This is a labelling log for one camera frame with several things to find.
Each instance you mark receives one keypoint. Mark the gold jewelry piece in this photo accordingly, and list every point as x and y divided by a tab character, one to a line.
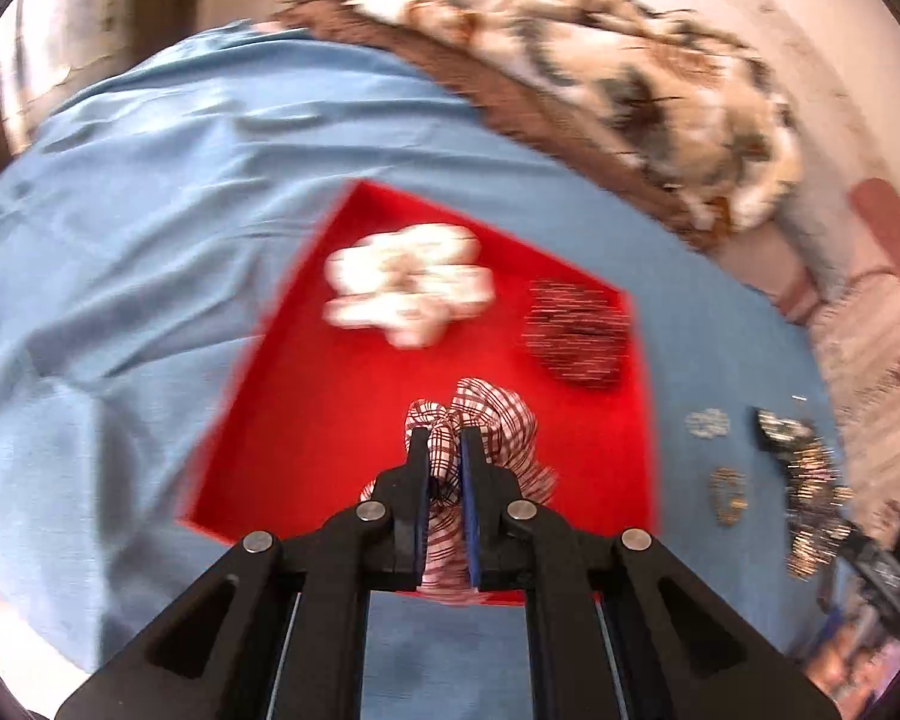
727	495

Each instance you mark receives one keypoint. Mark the white printed scrunchie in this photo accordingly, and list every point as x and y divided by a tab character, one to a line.
409	285

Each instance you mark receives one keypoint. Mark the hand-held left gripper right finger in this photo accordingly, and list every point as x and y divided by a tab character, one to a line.
468	510

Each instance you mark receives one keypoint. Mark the floral fleece blanket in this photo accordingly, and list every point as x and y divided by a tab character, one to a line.
570	60

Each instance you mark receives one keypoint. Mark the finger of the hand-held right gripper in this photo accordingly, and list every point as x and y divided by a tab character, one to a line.
776	431

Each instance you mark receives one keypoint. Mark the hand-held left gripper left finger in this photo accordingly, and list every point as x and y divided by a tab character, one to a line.
422	510

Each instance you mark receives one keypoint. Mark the silver jewelry piece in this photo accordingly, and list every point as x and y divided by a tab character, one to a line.
707	424

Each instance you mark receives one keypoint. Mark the bright window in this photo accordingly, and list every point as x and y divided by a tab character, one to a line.
67	37

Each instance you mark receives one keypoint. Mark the red-white plaid scrunchie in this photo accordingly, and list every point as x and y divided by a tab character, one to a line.
495	420

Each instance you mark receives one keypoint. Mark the dark red polka dot scrunchie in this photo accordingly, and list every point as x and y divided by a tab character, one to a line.
577	334

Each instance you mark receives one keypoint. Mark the light blue bed sheet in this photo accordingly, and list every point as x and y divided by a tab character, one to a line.
157	255

